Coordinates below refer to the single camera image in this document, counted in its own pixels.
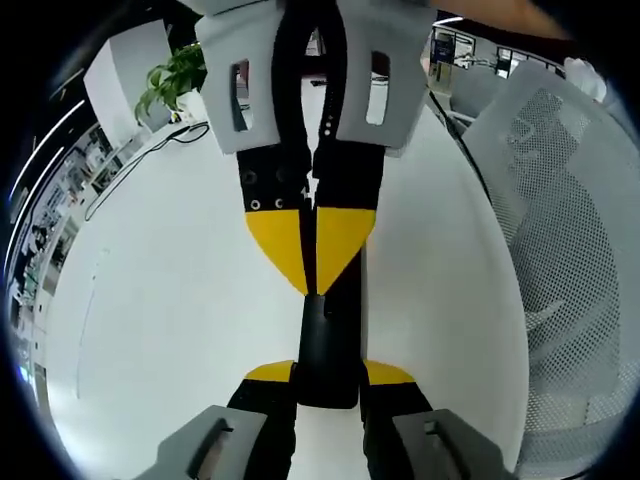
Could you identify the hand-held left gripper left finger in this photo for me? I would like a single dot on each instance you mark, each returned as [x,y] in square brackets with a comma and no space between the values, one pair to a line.
[260,400]

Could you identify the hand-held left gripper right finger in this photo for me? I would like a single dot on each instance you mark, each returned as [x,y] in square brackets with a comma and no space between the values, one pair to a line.
[395,400]

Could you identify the black remote control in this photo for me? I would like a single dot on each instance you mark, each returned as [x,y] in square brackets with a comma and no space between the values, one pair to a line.
[325,360]

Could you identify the green potted plant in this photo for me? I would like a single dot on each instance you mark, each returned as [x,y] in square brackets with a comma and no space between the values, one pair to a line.
[170,82]

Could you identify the black framed glass partition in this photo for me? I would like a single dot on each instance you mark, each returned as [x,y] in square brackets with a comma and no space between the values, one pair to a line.
[500,55]

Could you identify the ceiling light strip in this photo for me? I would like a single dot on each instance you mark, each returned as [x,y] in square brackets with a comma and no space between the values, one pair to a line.
[67,111]
[37,170]

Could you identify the white cloth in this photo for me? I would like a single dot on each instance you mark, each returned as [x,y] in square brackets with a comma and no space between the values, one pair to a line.
[585,77]

